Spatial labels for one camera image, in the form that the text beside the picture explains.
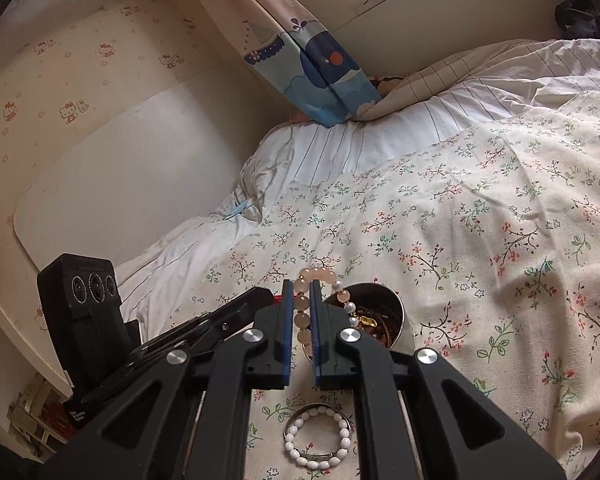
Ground white bead bracelet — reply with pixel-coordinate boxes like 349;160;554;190
282;405;353;470

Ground thin silver bangle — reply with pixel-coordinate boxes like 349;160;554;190
283;403;353;470

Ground pink bead bracelet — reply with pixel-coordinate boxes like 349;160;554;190
291;266;342;361

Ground round silver metal tin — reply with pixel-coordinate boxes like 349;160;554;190
336;283;415;354

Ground white headboard panel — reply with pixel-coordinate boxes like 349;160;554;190
14;67;280;269

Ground floral bed quilt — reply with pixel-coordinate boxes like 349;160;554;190
170;91;600;478

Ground white striped bed sheet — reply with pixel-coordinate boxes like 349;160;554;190
114;39;600;326

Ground blue whale print curtain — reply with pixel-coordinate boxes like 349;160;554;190
198;0;380;127

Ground beige checked blanket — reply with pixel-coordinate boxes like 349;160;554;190
358;40;580;122

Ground black clothing pile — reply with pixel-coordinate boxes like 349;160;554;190
554;0;600;40

